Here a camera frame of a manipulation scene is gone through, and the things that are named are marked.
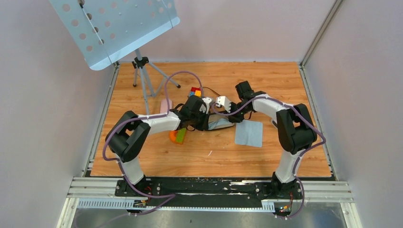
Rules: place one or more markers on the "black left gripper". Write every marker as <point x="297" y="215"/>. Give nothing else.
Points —
<point x="204" y="125"/>

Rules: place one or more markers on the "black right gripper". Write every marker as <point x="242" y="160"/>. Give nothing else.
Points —
<point x="233" y="118"/>

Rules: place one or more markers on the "black glasses case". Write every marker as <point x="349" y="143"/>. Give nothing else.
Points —
<point x="211" y="116"/>

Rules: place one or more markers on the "blue cleaning cloth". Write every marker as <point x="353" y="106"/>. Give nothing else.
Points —
<point x="217" y="124"/>
<point x="249" y="133"/>

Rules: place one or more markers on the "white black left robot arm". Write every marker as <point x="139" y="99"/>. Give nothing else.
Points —
<point x="129" y="134"/>

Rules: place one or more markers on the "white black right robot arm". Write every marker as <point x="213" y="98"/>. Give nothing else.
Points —
<point x="296" y="131"/>

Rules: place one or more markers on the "green toy brick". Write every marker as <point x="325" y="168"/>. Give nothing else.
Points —
<point x="180" y="135"/>

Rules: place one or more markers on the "colourful toy brick cube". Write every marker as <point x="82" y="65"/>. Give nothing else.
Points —
<point x="195" y="91"/>

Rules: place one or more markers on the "pink glasses case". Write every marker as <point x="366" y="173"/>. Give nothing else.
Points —
<point x="165" y="106"/>

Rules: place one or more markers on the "perforated music stand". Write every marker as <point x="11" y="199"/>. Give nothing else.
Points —
<point x="106" y="31"/>

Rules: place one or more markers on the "orange ring toy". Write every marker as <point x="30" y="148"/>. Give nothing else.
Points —
<point x="172" y="136"/>

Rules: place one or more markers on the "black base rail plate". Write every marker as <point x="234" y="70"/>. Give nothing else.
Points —
<point x="220" y="193"/>

